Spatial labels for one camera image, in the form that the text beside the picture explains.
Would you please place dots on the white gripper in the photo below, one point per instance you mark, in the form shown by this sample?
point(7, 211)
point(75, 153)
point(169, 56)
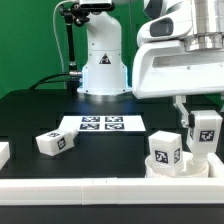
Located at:
point(163, 69)

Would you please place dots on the white round stool seat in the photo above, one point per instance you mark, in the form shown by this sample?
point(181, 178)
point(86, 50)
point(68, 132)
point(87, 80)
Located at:
point(190, 170)

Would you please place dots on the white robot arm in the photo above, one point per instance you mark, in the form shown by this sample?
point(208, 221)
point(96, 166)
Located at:
point(105, 74)

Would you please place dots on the white marker sheet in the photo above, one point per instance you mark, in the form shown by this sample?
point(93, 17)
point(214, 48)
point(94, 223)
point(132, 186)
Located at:
point(112, 123)

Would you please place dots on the white front border rail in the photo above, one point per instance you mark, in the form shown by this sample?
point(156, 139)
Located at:
point(111, 191)

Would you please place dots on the black camera stand pole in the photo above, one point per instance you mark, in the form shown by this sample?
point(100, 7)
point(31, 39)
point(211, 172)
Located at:
point(73, 15)

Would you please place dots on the white left border rail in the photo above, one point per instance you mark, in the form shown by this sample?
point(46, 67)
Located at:
point(4, 153)

